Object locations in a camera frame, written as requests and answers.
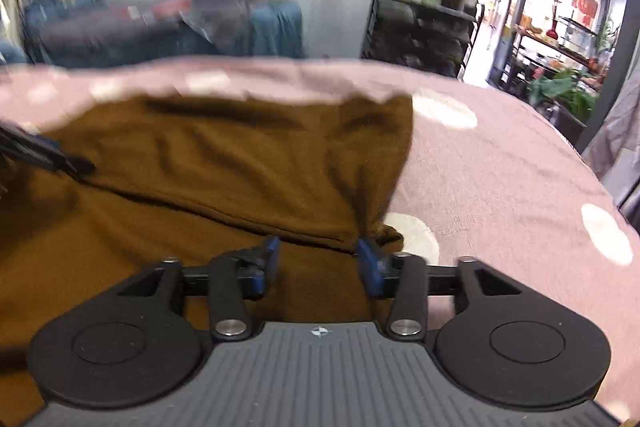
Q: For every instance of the red window decoration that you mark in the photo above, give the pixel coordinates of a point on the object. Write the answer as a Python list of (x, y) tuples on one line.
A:
[(584, 2)]

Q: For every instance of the black trolley shelf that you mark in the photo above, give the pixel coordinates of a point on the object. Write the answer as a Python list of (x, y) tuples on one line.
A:
[(415, 37)]

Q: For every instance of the pink dotted bed sheet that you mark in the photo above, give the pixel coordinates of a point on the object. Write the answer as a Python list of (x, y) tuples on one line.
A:
[(500, 182)]

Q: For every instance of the green potted plant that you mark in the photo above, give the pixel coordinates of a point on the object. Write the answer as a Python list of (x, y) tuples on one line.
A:
[(565, 89)]

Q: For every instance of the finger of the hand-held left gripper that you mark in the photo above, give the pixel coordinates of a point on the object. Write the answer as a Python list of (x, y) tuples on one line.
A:
[(50, 157)]

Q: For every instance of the massage bed with blue skirt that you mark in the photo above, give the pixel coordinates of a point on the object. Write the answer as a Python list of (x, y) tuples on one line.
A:
[(275, 32)]

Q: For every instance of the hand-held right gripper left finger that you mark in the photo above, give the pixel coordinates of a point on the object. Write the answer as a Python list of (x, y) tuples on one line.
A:
[(270, 257)]

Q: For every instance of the display shelf with ornaments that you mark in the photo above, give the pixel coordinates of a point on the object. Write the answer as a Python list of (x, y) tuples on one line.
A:
[(550, 42)]

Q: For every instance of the brown knit garment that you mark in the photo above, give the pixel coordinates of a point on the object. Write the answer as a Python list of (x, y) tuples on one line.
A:
[(200, 157)]

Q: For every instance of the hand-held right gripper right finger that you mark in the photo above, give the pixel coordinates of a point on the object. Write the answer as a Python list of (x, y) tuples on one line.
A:
[(367, 263)]

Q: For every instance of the grey hanging cloth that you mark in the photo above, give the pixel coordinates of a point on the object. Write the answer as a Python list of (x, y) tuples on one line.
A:
[(617, 142)]

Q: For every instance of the red cloth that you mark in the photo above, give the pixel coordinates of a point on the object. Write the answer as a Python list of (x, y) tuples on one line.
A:
[(150, 11)]

